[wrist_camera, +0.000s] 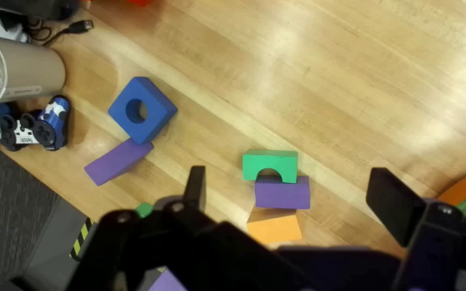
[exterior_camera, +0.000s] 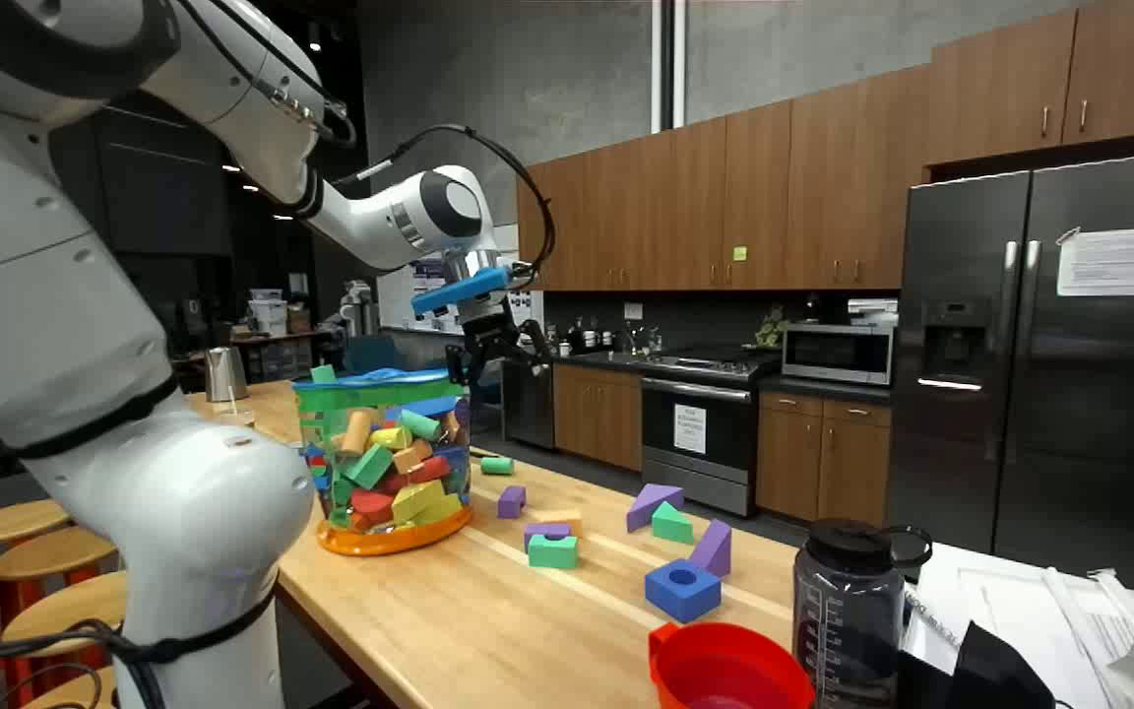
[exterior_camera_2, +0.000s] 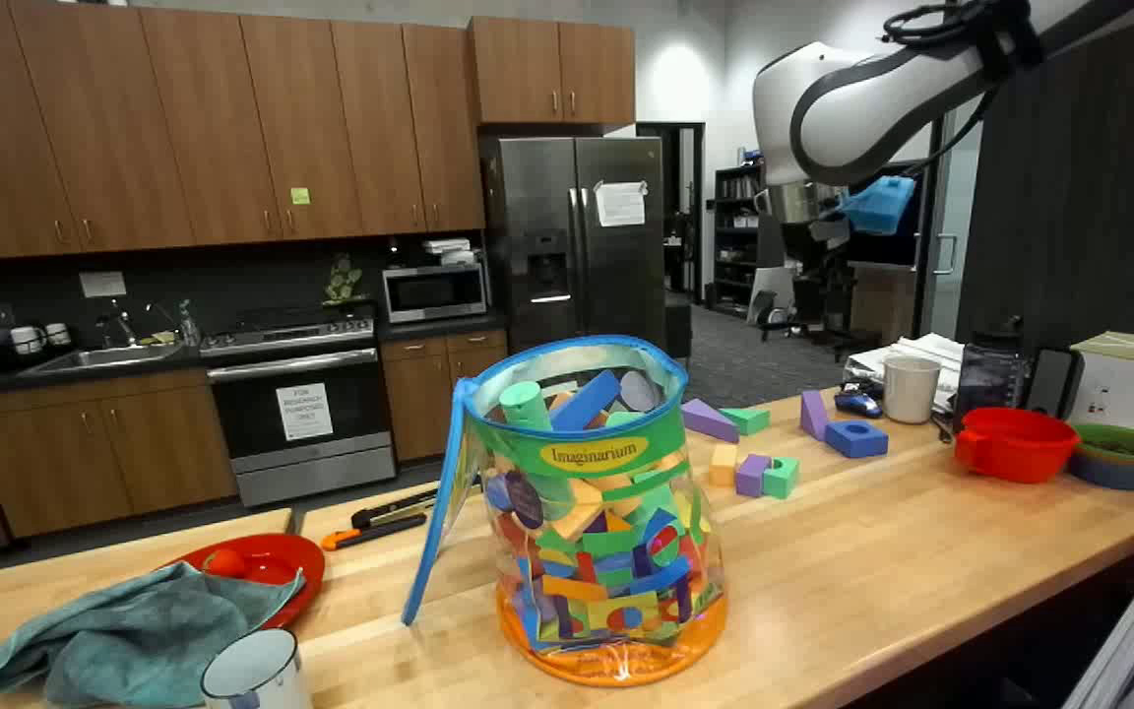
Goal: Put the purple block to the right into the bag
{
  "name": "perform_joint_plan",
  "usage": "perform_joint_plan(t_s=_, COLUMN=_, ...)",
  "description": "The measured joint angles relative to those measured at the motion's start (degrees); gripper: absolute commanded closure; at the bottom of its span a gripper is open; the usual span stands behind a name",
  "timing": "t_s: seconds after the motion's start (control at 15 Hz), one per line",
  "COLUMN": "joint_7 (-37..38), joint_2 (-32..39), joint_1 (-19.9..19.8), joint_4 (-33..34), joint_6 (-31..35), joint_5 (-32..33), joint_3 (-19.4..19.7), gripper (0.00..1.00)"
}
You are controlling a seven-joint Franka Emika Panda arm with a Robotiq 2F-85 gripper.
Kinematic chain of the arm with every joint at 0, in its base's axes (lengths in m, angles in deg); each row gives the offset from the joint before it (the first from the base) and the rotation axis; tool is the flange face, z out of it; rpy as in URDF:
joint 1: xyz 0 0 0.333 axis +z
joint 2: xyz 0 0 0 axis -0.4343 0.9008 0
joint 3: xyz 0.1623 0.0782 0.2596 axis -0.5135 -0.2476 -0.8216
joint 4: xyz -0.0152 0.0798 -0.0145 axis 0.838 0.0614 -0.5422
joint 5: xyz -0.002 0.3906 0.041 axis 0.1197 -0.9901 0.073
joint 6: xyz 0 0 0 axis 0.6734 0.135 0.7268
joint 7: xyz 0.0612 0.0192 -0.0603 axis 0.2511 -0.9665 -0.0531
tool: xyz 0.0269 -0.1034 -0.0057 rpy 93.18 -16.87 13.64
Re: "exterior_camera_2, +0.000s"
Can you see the blue plastic bowl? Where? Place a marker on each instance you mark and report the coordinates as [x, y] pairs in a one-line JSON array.
[[1115, 477]]

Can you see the green foam block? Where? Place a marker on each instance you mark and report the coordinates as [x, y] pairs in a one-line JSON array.
[[746, 420], [779, 477]]

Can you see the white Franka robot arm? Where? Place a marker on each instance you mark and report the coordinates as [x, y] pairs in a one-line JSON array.
[[854, 104]]

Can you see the white cardboard box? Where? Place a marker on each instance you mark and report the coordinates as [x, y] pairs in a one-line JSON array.
[[1126, 379]]

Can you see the white paper on refrigerator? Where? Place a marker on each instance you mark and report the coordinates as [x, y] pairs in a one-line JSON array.
[[619, 204]]

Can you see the red plastic bowl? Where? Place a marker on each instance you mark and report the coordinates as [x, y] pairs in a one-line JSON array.
[[1013, 442]]

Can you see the blue foam block with hole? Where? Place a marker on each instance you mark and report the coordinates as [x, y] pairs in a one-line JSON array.
[[854, 439]]

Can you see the red bowl left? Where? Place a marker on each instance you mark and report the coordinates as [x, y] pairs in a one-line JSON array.
[[266, 562]]

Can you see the narrow wooden base cabinet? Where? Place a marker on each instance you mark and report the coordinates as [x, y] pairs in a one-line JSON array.
[[443, 387]]

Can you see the small potted plant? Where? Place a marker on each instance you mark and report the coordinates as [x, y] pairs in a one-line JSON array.
[[339, 281]]

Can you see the teal towel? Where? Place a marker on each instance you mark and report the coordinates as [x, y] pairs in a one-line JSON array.
[[136, 635]]

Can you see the sink faucet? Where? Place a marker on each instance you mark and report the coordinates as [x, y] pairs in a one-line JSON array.
[[123, 324]]

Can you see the clear bag of foam blocks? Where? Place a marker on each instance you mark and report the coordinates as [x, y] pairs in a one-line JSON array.
[[609, 526]]

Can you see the silver microwave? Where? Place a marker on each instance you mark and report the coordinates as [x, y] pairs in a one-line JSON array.
[[434, 294]]

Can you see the white cup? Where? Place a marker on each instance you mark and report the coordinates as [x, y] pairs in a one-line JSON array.
[[910, 391]]

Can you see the stainless steel refrigerator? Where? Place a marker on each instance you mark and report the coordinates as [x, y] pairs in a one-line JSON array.
[[573, 248]]

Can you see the stainless steel oven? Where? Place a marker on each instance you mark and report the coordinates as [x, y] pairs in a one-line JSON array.
[[301, 420]]

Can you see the tan foam block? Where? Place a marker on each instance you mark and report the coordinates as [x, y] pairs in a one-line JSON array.
[[721, 462]]

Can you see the white wall outlet plate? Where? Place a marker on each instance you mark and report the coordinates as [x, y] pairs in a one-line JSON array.
[[103, 284]]

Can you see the small blue object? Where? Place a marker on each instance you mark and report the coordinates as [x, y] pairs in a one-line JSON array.
[[859, 404]]

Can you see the dark bookshelf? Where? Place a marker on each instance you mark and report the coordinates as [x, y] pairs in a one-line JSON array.
[[737, 236]]

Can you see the purple wedge foam block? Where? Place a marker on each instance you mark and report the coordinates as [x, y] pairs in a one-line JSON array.
[[710, 420]]

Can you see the green sticky note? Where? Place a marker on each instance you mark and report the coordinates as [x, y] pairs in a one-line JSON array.
[[301, 197]]

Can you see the wooden cabinet above refrigerator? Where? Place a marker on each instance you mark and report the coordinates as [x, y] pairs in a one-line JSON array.
[[551, 72]]

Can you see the white paper on oven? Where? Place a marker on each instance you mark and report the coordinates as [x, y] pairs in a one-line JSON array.
[[303, 412]]

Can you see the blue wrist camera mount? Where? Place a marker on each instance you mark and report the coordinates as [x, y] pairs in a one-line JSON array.
[[880, 206]]

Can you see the wide wooden base cabinet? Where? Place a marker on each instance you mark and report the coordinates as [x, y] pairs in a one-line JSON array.
[[95, 453]]

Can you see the green plastic bowl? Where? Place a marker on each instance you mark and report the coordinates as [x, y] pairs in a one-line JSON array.
[[1124, 442]]

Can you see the white enamel mug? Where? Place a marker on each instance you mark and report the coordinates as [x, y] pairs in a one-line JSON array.
[[258, 672]]

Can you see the long wooden wall cabinets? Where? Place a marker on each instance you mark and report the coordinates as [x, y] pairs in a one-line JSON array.
[[198, 131]]

